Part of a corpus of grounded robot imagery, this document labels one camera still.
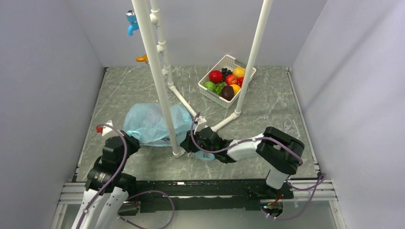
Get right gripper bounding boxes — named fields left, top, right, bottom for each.
left=180, top=127, right=216, bottom=155

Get blue plastic bag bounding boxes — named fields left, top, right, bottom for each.
left=123, top=102, right=216, bottom=161

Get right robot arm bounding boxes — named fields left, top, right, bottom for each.
left=180, top=126, right=305, bottom=198

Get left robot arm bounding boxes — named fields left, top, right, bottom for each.
left=72, top=131, right=140, bottom=229

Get dark fake avocado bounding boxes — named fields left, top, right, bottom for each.
left=220, top=85, right=234, bottom=101

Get green fake grapes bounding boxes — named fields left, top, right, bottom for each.
left=214, top=83, right=225, bottom=95

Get green fake fruit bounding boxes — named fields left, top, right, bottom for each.
left=204, top=81, right=217, bottom=92

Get orange fake fruit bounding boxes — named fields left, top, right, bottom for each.
left=230, top=84, right=241, bottom=95

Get red fake apple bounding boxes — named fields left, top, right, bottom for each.
left=208, top=70, right=223, bottom=83

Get red fake peach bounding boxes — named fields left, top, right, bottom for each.
left=225, top=74, right=238, bottom=85

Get small red fake fruit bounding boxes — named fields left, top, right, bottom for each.
left=237, top=77, right=244, bottom=87

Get dark fake grapes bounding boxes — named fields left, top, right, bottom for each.
left=221, top=68, right=232, bottom=79

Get yellow fake lemon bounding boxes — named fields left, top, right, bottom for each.
left=232, top=67, right=245, bottom=78

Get white plastic basket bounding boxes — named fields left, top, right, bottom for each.
left=198, top=55, right=246, bottom=109

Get metal wrench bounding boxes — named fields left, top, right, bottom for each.
left=283, top=120, right=292, bottom=133

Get orange toy faucet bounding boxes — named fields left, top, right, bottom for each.
left=135, top=54, right=149, bottom=64

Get blue toy faucet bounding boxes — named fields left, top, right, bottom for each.
left=125, top=10, right=139, bottom=36

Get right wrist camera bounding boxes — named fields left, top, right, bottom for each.
left=193, top=116, right=208, bottom=132

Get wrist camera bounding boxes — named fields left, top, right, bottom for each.
left=193, top=116, right=208, bottom=132
left=96, top=119, right=113, bottom=135

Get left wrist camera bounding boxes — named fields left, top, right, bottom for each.
left=96, top=119, right=113, bottom=135

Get white PVC pipe frame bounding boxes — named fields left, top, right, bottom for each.
left=132, top=0, right=273, bottom=158

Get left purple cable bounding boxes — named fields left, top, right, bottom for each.
left=74, top=123, right=175, bottom=229

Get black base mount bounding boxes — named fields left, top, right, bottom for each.
left=118, top=179, right=294, bottom=216

